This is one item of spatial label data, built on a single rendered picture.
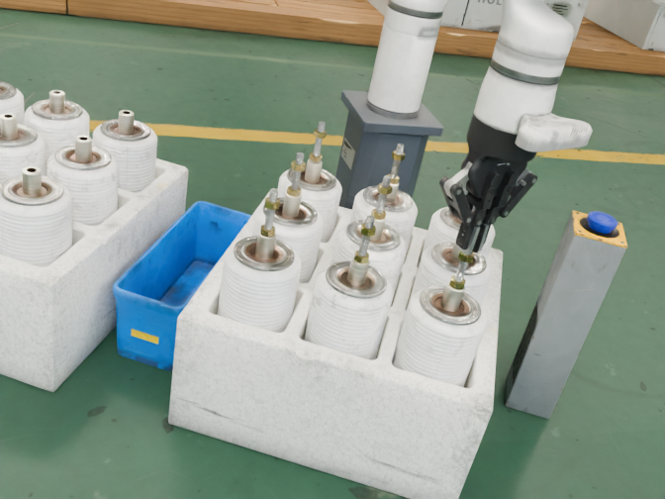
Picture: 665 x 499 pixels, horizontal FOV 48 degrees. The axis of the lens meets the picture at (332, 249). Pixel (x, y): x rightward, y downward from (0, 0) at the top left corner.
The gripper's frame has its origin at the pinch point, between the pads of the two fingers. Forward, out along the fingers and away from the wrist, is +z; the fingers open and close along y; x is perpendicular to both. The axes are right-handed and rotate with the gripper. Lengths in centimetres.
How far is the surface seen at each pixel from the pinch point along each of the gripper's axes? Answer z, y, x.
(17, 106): 11, 34, -68
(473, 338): 11.3, -0.2, 4.7
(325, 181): 9.8, -1.6, -31.7
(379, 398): 20.2, 9.3, 1.8
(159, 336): 28.8, 24.9, -27.4
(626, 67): 34, -214, -131
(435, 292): 9.6, 0.3, -2.5
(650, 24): 18, -226, -136
